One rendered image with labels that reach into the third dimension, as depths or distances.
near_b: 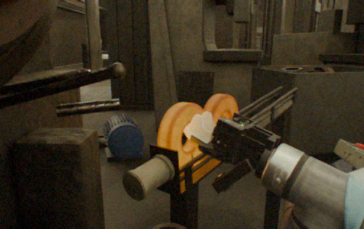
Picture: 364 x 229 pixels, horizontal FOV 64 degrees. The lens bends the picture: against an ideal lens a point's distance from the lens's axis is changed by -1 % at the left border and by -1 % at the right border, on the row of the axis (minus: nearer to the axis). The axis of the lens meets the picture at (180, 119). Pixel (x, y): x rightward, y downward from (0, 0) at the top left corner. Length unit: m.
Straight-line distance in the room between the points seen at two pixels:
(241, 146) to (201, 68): 2.28
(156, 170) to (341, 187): 0.32
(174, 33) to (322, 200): 2.51
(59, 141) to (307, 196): 0.39
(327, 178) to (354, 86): 2.04
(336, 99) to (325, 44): 1.64
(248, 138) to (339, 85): 1.93
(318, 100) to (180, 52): 1.32
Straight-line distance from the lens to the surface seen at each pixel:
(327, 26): 4.11
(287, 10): 9.10
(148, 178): 0.56
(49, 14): 0.35
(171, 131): 0.60
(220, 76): 2.80
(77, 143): 0.41
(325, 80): 2.37
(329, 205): 0.53
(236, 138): 0.56
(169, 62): 2.88
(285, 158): 0.54
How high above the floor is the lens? 0.92
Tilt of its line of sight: 14 degrees down
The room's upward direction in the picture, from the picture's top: straight up
